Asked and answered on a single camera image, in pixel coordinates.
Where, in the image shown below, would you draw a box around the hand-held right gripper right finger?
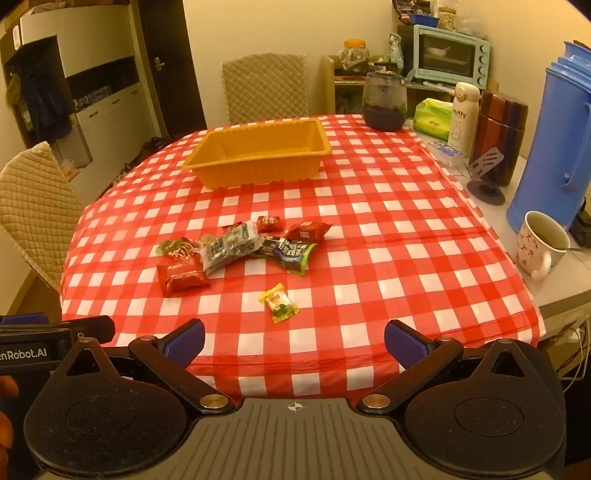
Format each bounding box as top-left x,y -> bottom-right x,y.
357,318 -> 553,415

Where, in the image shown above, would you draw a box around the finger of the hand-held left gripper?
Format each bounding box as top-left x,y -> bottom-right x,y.
0,312 -> 61,329
59,316 -> 116,345

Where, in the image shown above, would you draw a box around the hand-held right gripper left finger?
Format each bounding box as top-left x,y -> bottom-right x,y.
54,318 -> 236,415

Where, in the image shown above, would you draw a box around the large red snack packet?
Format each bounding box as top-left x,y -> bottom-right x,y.
156,257 -> 212,297

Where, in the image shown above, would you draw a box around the green red snack packet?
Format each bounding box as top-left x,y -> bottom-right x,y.
155,237 -> 202,262

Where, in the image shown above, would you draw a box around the yellow green candy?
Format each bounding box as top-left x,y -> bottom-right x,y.
258,283 -> 299,324

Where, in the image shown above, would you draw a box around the clear grey snack packet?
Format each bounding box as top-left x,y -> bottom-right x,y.
199,222 -> 262,278

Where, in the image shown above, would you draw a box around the dark green snack packet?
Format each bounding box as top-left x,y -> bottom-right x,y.
259,234 -> 318,276

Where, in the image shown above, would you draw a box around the orange plastic tray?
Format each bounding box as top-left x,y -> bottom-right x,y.
181,117 -> 333,190

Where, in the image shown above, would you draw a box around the person's left hand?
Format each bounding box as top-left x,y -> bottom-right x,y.
0,375 -> 20,468

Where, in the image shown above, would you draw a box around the beige quilted chair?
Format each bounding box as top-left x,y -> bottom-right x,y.
0,141 -> 85,294

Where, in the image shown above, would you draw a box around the white patterned mug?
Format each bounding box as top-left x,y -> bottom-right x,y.
515,210 -> 574,282

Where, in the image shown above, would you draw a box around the grey phone stand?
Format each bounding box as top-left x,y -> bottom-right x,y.
466,147 -> 507,206

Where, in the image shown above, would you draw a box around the small blue white box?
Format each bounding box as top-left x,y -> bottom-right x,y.
427,140 -> 465,169

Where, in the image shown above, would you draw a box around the black device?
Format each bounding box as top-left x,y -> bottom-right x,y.
569,198 -> 591,248

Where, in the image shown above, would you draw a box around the white cabinet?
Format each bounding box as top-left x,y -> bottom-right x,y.
0,0 -> 155,188

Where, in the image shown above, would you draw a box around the dark hanging jacket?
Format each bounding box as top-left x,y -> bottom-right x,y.
17,59 -> 75,131

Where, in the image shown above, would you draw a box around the green tissue pack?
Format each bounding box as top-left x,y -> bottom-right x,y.
412,98 -> 456,142

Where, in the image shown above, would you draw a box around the brown hanging bag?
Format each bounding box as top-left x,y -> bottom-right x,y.
4,71 -> 25,110

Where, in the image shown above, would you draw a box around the brown metal thermos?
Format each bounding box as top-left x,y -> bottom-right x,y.
468,90 -> 530,188

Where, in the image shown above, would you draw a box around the white rabbit print bottle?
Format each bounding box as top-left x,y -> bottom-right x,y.
446,82 -> 481,158

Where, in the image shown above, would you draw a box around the glass jar with dark contents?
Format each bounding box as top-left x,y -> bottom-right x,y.
361,69 -> 409,132

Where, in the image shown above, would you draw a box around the blue thermos jug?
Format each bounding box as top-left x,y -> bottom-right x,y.
506,41 -> 591,234

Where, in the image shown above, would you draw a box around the wooden shelf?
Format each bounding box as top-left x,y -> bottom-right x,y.
320,54 -> 500,117

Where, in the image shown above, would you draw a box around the beige chair back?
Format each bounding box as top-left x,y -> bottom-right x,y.
220,53 -> 309,126

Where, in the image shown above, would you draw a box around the dark door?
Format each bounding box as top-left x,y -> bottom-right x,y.
137,0 -> 209,140

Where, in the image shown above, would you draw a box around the light blue toaster oven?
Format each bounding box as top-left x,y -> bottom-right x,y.
410,24 -> 491,91

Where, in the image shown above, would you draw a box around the green white bag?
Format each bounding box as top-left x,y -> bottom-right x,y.
386,32 -> 405,71

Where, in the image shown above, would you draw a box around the plastic jar with orange lid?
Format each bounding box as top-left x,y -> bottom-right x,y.
340,39 -> 372,71

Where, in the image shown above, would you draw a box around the clear plastic bag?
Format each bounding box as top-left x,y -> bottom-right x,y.
455,7 -> 486,38

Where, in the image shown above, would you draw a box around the dark snack bag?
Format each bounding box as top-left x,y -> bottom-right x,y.
392,0 -> 439,23

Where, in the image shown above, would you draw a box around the white cables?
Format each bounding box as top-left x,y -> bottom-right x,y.
537,318 -> 591,380

